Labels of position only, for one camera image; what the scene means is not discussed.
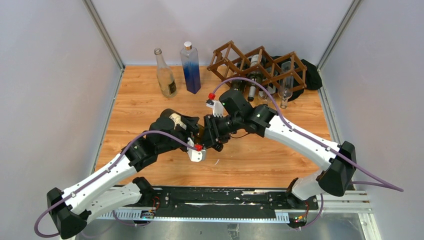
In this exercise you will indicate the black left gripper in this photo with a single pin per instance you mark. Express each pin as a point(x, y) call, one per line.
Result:
point(187, 134)

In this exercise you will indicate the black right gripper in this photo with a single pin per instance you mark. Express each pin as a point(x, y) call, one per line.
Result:
point(211, 134)

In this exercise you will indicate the clear round glass bottle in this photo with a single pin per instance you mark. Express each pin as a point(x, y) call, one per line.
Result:
point(165, 76)

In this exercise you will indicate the blue square glass bottle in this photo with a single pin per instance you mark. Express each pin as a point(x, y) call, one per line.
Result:
point(191, 69)

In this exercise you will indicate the dark bottle white label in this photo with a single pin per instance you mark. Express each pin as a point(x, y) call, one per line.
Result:
point(176, 118)

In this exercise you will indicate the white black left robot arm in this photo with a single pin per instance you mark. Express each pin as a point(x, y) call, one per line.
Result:
point(73, 208)

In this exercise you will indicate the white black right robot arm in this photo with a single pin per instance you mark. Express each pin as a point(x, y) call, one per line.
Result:
point(232, 112)

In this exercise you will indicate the dark bottle lower rack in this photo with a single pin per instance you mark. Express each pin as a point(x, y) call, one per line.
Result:
point(238, 85)

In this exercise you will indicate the small clear bottle in rack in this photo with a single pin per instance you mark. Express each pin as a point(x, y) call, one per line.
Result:
point(271, 88)

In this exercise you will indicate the clear glass bottle in rack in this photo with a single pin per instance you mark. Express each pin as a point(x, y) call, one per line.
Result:
point(285, 90)

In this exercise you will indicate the dark bottle barcode label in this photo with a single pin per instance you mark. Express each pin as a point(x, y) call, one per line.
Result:
point(254, 75)

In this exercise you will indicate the brown wooden wine rack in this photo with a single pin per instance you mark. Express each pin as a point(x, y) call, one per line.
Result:
point(228, 61)

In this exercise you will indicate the black cloth behind rack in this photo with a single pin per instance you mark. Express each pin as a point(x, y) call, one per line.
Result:
point(312, 79)

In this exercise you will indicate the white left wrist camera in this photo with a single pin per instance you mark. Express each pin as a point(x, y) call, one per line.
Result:
point(194, 154)

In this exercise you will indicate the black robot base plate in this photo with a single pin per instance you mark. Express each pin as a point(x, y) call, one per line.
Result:
point(215, 204)

